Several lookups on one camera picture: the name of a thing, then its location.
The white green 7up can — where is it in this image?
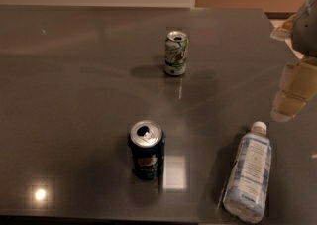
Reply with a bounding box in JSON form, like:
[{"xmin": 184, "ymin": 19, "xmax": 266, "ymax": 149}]
[{"xmin": 164, "ymin": 31, "xmax": 189, "ymax": 76}]

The blue pepsi can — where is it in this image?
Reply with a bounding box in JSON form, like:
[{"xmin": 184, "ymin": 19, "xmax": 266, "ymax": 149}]
[{"xmin": 128, "ymin": 120, "xmax": 165, "ymax": 180}]

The clear plastic water bottle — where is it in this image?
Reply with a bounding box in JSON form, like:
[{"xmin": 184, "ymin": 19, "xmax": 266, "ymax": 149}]
[{"xmin": 223, "ymin": 121, "xmax": 271, "ymax": 224}]

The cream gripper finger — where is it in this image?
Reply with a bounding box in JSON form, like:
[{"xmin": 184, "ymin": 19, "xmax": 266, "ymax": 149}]
[
  {"xmin": 270, "ymin": 56, "xmax": 317, "ymax": 122},
  {"xmin": 270, "ymin": 14, "xmax": 296, "ymax": 41}
]

